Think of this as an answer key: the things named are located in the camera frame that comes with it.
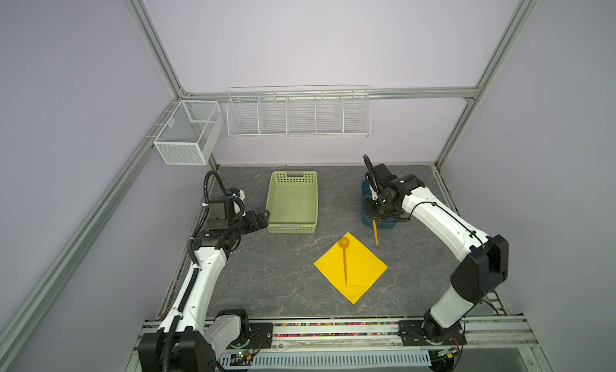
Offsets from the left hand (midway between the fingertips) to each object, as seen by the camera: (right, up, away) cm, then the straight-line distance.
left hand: (259, 217), depth 81 cm
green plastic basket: (+9, +4, +25) cm, 27 cm away
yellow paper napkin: (+37, -19, +7) cm, 42 cm away
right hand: (+39, +1, +3) cm, 39 cm away
